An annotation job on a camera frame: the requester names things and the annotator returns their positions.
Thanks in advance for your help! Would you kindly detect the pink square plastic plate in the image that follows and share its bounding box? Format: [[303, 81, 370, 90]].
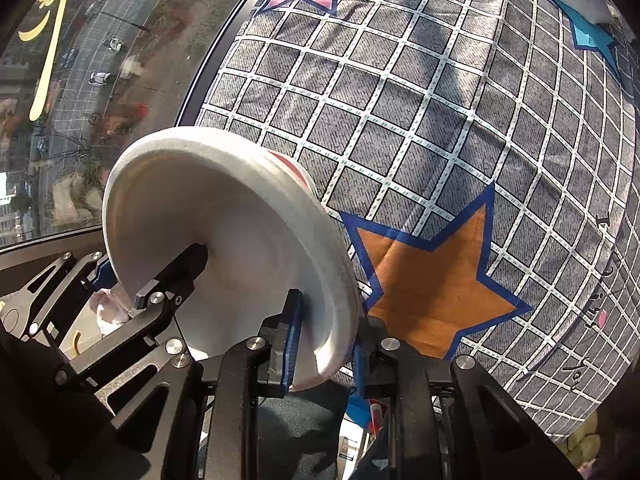
[[269, 150, 318, 197]]

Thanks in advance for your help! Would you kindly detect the white paper bowl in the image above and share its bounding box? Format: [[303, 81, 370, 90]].
[[102, 127, 361, 391]]

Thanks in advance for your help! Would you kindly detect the grey checked star tablecloth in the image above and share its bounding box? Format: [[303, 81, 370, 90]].
[[196, 0, 639, 440]]

